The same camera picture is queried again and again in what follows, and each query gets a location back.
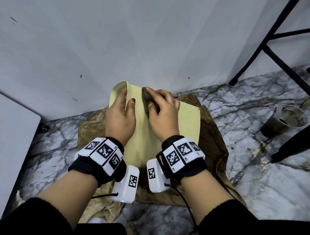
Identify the brown rag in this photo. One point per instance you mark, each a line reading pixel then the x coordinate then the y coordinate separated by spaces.
pixel 147 99

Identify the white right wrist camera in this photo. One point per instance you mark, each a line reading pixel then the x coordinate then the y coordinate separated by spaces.
pixel 155 180

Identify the stained brown floor cloth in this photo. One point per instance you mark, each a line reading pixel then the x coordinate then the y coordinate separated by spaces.
pixel 93 130

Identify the person's left hand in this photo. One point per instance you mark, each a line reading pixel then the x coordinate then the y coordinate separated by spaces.
pixel 119 123

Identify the clear plastic cup with dirt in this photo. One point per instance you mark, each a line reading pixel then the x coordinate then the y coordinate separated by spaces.
pixel 276 123

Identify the person's right hand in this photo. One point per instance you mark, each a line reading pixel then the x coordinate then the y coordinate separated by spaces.
pixel 164 121

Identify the black metal chair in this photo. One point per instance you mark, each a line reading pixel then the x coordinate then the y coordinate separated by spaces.
pixel 276 29

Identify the black right wristband with markers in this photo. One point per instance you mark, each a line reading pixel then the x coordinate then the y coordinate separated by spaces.
pixel 191 167

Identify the black caster wheel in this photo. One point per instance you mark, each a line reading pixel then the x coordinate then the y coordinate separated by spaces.
pixel 44 127

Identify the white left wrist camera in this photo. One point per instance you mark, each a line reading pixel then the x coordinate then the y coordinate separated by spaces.
pixel 124 186

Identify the black wristband with markers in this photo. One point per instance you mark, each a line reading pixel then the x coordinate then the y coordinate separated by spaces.
pixel 191 167
pixel 97 164

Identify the person's right forearm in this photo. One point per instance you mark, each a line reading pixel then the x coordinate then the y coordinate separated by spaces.
pixel 203 193

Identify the black left wristband with markers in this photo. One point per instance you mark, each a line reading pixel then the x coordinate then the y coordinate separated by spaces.
pixel 97 164

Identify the pale yellow plastic bin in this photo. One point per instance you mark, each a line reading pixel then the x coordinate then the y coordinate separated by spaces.
pixel 189 121

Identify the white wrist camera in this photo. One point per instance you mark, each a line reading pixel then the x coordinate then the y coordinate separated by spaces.
pixel 155 180
pixel 124 186

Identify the white panel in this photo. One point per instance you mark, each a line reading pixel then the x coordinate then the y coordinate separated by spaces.
pixel 17 145

